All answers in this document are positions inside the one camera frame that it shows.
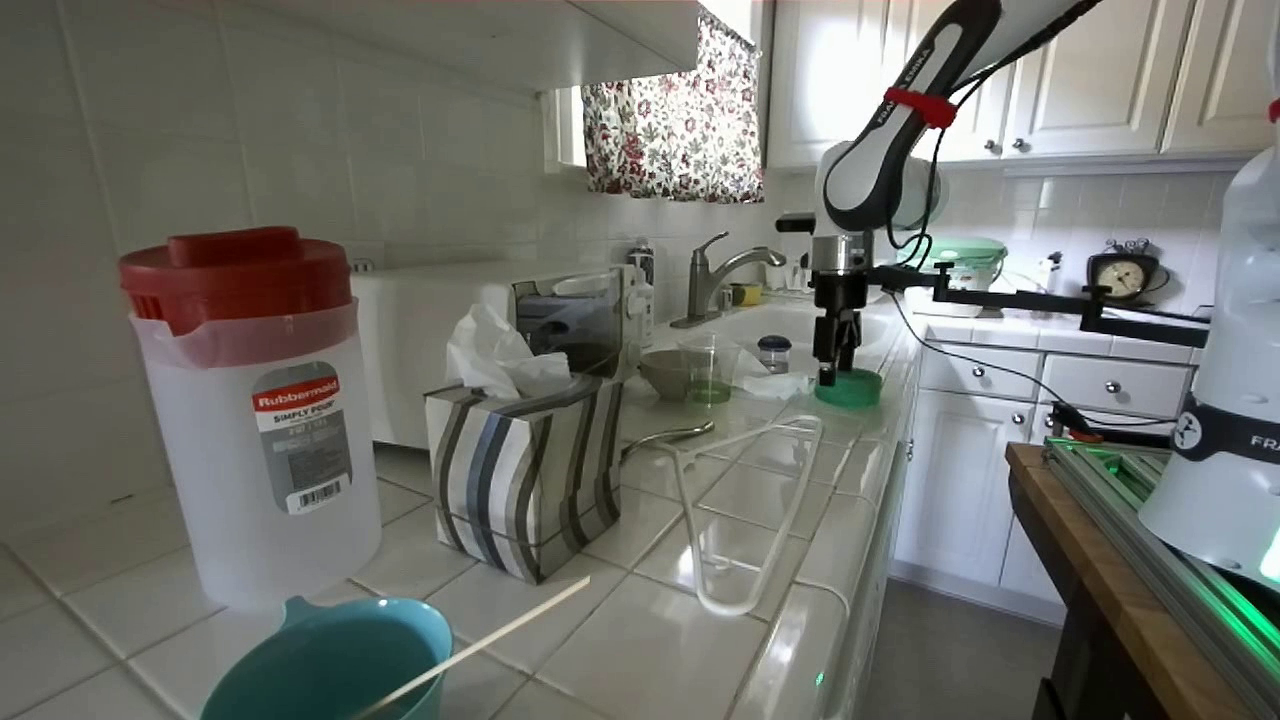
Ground grey camera cable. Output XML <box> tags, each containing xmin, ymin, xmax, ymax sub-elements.
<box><xmin>884</xmin><ymin>284</ymin><xmax>1205</xmax><ymax>438</ymax></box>

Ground white ceramic sink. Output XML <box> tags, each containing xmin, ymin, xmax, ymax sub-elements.
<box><xmin>717</xmin><ymin>290</ymin><xmax>918</xmax><ymax>388</ymax></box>

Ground metal spoon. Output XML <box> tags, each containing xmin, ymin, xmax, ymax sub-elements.
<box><xmin>616</xmin><ymin>418</ymin><xmax>725</xmax><ymax>462</ymax></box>

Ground white plastic clothes hanger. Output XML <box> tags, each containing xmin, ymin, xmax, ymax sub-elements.
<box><xmin>650</xmin><ymin>406</ymin><xmax>834</xmax><ymax>624</ymax></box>

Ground thin wooden stick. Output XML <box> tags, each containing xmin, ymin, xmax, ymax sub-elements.
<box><xmin>350</xmin><ymin>572</ymin><xmax>601</xmax><ymax>720</ymax></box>

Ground wooden table with metal rail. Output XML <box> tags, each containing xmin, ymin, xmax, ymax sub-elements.
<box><xmin>1005</xmin><ymin>436</ymin><xmax>1280</xmax><ymax>720</ymax></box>

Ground grey ceramic bowl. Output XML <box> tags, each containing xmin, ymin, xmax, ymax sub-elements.
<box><xmin>631</xmin><ymin>343</ymin><xmax>720</xmax><ymax>403</ymax></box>

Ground red strap on arm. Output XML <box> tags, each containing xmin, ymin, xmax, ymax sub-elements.
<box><xmin>879</xmin><ymin>84</ymin><xmax>965</xmax><ymax>137</ymax></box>

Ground clear glass cup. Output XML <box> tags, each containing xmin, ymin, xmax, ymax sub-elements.
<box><xmin>683</xmin><ymin>334</ymin><xmax>740</xmax><ymax>406</ymax></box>

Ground white tissue sheet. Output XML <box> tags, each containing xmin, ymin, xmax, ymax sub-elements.
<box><xmin>443</xmin><ymin>280</ymin><xmax>582</xmax><ymax>403</ymax></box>

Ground small black table clock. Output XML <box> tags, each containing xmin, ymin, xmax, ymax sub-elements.
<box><xmin>1083</xmin><ymin>244</ymin><xmax>1170</xmax><ymax>309</ymax></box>

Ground floral window curtain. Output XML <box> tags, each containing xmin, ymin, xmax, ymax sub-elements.
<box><xmin>582</xmin><ymin>14</ymin><xmax>768</xmax><ymax>206</ymax></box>

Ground white lower drawer cabinets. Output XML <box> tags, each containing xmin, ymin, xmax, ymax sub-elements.
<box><xmin>888</xmin><ymin>315</ymin><xmax>1205</xmax><ymax>621</ymax></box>

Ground clear pitcher with red lid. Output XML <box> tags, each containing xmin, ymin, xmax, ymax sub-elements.
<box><xmin>112</xmin><ymin>223</ymin><xmax>390</xmax><ymax>614</ymax></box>

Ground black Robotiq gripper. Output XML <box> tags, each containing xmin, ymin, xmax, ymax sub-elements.
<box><xmin>813</xmin><ymin>268</ymin><xmax>872</xmax><ymax>394</ymax></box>

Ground white paper towel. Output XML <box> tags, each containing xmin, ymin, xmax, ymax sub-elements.
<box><xmin>727</xmin><ymin>360</ymin><xmax>820</xmax><ymax>403</ymax></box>

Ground striped tissue box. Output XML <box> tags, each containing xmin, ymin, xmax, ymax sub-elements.
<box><xmin>421</xmin><ymin>373</ymin><xmax>629</xmax><ymax>589</ymax></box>

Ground white upper kitchen cabinets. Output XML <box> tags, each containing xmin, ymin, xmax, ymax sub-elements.
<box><xmin>764</xmin><ymin>0</ymin><xmax>1280</xmax><ymax>180</ymax></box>

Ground soap dispenser bottle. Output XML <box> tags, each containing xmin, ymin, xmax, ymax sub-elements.
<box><xmin>626</xmin><ymin>234</ymin><xmax>661</xmax><ymax>327</ymax></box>

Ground green smiley face sponge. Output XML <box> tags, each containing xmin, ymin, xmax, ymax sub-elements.
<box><xmin>813</xmin><ymin>367</ymin><xmax>888</xmax><ymax>413</ymax></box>

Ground teal plastic cup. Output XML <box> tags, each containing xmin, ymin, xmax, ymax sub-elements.
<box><xmin>197</xmin><ymin>591</ymin><xmax>461</xmax><ymax>720</ymax></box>

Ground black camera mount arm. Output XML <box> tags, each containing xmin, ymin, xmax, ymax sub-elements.
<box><xmin>771</xmin><ymin>206</ymin><xmax>1215</xmax><ymax>350</ymax></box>

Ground metal sink faucet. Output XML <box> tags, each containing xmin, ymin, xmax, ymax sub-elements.
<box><xmin>670</xmin><ymin>227</ymin><xmax>793</xmax><ymax>330</ymax></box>

